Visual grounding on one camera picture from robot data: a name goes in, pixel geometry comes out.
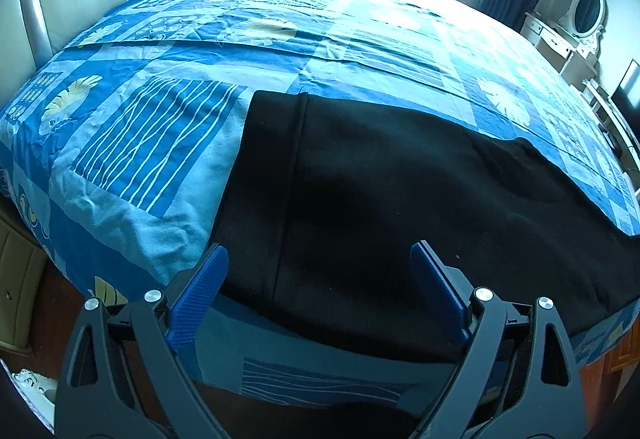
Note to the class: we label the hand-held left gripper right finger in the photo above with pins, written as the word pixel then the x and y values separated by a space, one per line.
pixel 440 291

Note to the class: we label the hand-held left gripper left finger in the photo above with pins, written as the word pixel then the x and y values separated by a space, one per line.
pixel 202 286

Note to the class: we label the black pants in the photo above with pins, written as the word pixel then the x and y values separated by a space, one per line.
pixel 375 194

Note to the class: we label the blue printed bed sheet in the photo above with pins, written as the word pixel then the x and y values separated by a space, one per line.
pixel 150 144

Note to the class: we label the cream nightstand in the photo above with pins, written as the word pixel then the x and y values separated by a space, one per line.
pixel 20 284

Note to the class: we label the white ornate object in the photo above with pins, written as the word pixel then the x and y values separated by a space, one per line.
pixel 32 381

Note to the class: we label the white desk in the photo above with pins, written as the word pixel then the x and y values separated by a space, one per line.
pixel 612 119

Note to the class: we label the black monitor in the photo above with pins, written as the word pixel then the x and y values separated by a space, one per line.
pixel 627 91

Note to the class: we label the white dressing table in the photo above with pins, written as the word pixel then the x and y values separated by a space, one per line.
pixel 547 39

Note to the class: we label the white oval vanity mirror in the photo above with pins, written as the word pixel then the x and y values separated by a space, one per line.
pixel 586 11

